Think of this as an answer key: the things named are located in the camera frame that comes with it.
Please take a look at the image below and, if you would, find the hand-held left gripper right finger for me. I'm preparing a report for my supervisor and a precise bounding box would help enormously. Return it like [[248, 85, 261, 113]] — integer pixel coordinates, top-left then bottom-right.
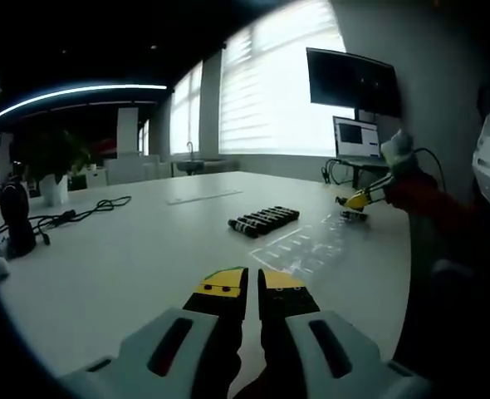
[[256, 268, 431, 399]]

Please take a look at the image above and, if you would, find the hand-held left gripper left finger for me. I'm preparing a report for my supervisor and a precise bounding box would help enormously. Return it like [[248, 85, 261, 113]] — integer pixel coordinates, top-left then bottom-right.
[[60, 265, 250, 399]]

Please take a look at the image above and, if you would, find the brown glass medicine bottle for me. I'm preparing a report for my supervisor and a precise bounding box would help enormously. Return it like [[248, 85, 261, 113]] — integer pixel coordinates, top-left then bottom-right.
[[339, 209, 370, 223]]

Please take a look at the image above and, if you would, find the row of brown medicine bottles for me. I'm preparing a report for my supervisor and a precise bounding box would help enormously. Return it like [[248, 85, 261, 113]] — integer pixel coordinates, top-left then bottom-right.
[[227, 205, 301, 239]]

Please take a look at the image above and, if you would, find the open laptop lit screen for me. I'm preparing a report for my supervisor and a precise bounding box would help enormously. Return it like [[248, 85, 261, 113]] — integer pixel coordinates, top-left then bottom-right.
[[332, 115, 382, 160]]

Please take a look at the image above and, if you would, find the wide white window blind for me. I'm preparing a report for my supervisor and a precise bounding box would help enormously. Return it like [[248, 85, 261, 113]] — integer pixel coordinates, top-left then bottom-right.
[[218, 0, 356, 158]]

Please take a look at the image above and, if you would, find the person's dark clothing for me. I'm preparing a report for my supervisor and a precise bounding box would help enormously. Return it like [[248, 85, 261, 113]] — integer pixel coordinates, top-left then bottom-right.
[[394, 215, 490, 399]]

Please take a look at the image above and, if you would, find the clear flat acrylic strip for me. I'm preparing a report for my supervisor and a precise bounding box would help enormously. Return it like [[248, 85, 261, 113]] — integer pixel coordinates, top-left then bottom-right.
[[165, 187, 245, 205]]

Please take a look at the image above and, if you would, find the sink with faucet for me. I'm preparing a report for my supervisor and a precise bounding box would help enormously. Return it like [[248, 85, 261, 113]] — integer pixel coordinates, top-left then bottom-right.
[[174, 140, 240, 178]]

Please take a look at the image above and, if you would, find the white low cabinet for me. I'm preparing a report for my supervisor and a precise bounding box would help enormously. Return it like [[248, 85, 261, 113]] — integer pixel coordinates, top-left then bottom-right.
[[103, 153, 175, 186]]

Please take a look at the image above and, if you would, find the narrow white window blind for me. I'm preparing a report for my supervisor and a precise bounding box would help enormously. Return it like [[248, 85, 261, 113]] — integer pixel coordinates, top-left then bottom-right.
[[169, 62, 204, 155]]

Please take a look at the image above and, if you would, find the green plant in white pot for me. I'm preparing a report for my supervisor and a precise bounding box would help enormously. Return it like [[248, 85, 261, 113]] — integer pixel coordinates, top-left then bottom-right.
[[14, 128, 95, 207]]

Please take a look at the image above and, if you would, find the black stand device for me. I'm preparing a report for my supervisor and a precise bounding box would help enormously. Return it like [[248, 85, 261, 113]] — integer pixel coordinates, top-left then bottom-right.
[[0, 182, 37, 259]]

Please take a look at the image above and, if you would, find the red background object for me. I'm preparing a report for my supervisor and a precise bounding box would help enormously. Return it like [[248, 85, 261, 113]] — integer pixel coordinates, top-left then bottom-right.
[[90, 139, 118, 158]]

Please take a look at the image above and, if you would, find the white square pillar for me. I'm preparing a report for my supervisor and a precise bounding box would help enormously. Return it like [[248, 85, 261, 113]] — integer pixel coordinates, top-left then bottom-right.
[[116, 106, 140, 157]]

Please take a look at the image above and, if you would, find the ceiling light strip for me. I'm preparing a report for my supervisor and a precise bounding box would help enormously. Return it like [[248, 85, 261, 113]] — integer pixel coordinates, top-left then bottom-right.
[[0, 84, 168, 131]]

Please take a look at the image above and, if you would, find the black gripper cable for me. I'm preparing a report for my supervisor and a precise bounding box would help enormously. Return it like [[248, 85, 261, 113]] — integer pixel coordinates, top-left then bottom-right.
[[414, 146, 448, 195]]

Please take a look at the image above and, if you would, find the bundle of black cables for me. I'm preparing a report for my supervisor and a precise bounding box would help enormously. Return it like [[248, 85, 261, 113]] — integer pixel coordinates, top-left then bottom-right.
[[321, 160, 354, 186]]

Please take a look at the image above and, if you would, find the large black wall monitor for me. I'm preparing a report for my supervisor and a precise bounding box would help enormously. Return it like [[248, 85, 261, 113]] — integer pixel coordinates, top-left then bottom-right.
[[306, 47, 403, 119]]

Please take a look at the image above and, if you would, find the black power cable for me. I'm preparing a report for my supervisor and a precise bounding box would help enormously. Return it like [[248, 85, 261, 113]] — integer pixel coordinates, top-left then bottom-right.
[[0, 195, 133, 246]]

